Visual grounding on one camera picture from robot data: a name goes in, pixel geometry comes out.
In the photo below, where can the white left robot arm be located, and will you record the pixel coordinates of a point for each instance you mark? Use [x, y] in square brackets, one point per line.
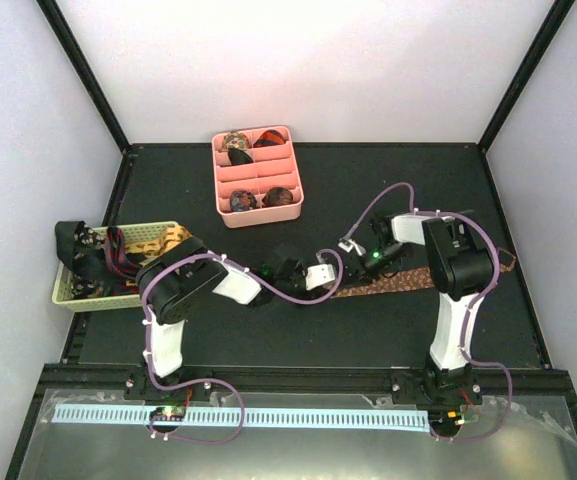
[182, 293]

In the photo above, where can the black patterned tie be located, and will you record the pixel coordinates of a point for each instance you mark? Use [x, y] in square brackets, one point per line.
[81, 250]

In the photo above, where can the black orange rolled tie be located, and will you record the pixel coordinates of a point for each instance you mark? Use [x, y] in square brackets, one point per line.
[269, 138]

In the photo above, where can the dark striped tie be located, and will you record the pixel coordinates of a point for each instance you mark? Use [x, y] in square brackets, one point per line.
[121, 263]

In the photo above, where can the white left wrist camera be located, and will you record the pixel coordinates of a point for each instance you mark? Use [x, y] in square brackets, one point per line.
[320, 276]

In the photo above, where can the dark brown rolled tie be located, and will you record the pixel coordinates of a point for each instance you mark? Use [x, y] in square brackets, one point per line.
[278, 196]

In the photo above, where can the floral rolled tie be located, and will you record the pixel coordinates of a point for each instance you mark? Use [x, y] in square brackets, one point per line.
[235, 140]

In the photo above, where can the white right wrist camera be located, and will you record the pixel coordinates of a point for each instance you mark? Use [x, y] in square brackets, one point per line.
[351, 246]

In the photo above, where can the light green plastic basket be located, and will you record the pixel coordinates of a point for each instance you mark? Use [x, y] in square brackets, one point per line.
[124, 293]

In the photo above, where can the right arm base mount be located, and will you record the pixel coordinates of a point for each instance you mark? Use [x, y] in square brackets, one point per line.
[451, 398]

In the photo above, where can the black corner frame post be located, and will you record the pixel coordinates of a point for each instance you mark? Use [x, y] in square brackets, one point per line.
[542, 40]
[67, 39]

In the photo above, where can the pink divided organizer box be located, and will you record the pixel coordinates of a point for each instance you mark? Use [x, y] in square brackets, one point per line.
[272, 167]

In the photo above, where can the light blue cable duct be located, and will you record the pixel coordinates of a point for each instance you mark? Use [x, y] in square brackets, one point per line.
[281, 418]

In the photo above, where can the black corner frame post left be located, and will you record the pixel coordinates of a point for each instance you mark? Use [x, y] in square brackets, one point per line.
[67, 39]

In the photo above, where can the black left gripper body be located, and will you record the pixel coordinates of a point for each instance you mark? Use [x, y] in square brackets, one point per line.
[284, 284]

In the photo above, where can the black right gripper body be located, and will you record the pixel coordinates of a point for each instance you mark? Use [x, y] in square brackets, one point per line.
[368, 270]

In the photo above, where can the blue patterned rolled tie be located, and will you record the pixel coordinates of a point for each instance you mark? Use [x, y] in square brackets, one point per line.
[242, 201]

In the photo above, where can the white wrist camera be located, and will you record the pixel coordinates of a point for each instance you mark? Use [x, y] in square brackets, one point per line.
[320, 276]
[351, 246]

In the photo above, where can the black corner frame post right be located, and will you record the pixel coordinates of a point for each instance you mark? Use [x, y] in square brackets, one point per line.
[542, 40]

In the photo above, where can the brown floral necktie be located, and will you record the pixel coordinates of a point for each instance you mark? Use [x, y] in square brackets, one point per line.
[405, 281]

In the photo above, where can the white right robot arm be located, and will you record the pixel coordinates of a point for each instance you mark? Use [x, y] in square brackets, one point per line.
[463, 265]

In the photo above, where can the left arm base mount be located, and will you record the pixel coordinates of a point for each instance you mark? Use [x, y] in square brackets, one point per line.
[168, 390]

